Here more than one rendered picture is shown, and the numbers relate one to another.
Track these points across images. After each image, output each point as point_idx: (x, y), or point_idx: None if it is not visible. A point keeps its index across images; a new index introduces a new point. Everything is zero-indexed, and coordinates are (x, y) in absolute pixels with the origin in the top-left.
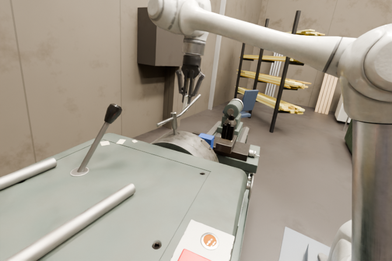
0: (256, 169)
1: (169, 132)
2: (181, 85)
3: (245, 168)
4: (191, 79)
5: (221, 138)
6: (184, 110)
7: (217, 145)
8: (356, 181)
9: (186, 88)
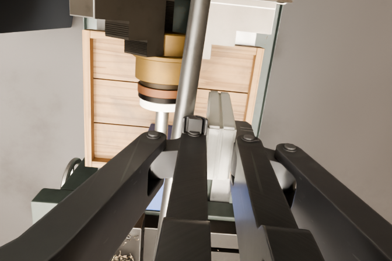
0: (35, 196)
1: None
2: (312, 193)
3: (66, 193)
4: (175, 226)
5: (132, 258)
6: (193, 9)
7: (137, 222)
8: None
9: (237, 191)
